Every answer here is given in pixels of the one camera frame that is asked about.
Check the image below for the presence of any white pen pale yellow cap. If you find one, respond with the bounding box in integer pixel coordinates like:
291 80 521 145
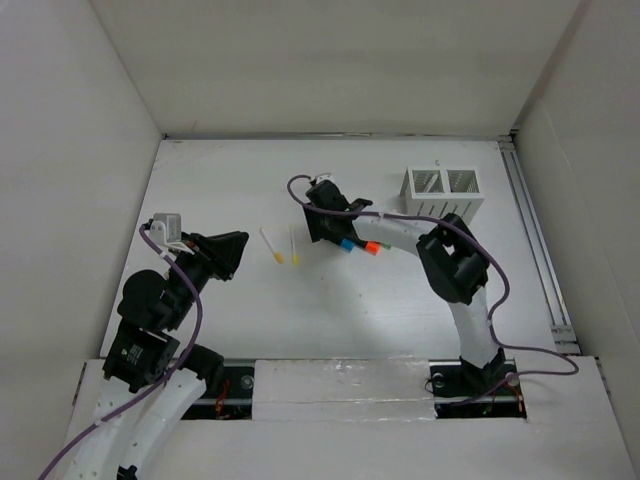
423 173 439 193

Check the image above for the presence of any white foam block front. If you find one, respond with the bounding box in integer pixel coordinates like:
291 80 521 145
252 358 435 422

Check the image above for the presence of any aluminium rail right side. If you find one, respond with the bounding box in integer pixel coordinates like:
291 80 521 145
498 136 582 356

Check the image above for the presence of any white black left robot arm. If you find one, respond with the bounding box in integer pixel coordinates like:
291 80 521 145
65 221 249 479

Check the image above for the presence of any white mesh desk organizer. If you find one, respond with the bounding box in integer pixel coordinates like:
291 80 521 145
400 167 485 224

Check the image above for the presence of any black highlighter orange cap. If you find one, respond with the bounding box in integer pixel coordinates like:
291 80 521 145
365 242 381 255

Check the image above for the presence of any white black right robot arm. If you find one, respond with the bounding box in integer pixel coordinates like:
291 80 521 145
301 175 505 396

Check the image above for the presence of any black highlighter blue cap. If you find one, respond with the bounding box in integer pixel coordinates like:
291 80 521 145
340 238 355 252

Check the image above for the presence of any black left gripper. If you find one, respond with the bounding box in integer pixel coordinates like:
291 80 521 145
165 229 249 328

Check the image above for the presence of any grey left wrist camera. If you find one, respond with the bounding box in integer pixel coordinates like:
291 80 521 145
148 213 182 246

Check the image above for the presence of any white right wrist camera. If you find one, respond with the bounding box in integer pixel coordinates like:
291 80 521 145
311 173 335 185

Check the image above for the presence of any white pen orange cap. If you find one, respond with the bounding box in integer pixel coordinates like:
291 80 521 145
259 228 284 264

